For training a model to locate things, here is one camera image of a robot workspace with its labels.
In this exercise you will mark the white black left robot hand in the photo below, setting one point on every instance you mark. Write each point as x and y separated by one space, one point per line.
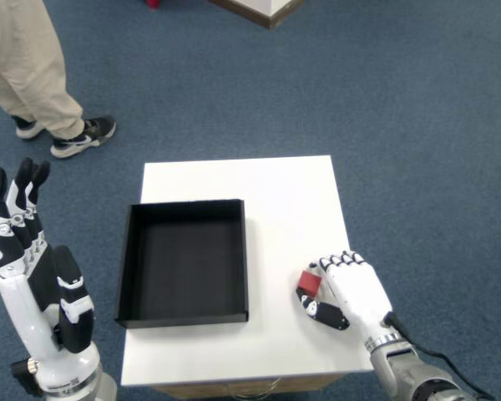
16 305

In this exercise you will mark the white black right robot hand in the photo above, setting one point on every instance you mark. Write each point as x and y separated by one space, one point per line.
359 292

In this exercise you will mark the red cube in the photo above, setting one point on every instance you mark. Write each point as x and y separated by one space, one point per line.
309 282

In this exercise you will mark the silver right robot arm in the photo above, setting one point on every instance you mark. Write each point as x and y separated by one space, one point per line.
401 372

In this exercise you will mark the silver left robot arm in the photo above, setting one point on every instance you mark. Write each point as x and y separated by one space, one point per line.
100 388

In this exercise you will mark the black open box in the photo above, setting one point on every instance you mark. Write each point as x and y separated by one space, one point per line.
183 271

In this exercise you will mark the black left wrist connector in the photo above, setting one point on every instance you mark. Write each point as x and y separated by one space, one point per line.
23 374

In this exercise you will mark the white table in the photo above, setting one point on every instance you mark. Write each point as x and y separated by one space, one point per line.
275 200

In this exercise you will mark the black white sneaker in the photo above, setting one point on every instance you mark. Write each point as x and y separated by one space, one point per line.
98 129
25 131

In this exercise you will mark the beige trousers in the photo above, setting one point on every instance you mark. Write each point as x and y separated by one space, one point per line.
21 62

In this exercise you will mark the white furniture with wooden base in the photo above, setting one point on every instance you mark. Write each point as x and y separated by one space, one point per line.
271 6

